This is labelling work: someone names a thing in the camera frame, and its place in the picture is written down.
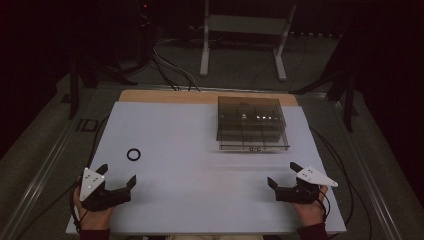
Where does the hand-held gripper cable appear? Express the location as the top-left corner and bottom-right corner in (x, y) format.
(13, 114), (111, 240)
(308, 125), (374, 240)

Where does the bundle of floor cables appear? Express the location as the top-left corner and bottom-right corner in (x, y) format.
(150, 39), (202, 93)

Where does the person's left hand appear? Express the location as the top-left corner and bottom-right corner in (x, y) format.
(72, 186), (115, 232)

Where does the left hand-held gripper cable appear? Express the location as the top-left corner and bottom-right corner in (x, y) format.
(13, 114), (111, 240)

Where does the clear plastic compartment box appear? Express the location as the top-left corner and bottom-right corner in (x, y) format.
(215, 95), (291, 153)

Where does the black rubber ring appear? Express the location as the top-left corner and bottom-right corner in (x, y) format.
(126, 147), (142, 162)

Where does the black tripod stand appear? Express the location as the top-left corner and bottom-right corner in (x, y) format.
(289, 63), (360, 133)
(67, 49), (138, 120)

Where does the white metal stand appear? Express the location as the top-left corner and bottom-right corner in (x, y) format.
(199, 0), (298, 82)

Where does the person's right hand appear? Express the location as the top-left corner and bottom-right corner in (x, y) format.
(291, 185), (330, 228)

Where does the white table board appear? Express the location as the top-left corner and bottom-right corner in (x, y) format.
(65, 101), (348, 236)

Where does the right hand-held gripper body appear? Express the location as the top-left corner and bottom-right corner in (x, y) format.
(275, 165), (339, 205)

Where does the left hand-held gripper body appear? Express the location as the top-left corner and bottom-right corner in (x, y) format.
(78, 167), (133, 213)

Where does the aluminium floor rail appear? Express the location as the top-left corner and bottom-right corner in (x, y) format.
(329, 99), (409, 240)
(0, 99), (101, 240)

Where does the right hand-held gripper cable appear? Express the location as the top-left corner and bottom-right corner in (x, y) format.
(308, 125), (374, 240)

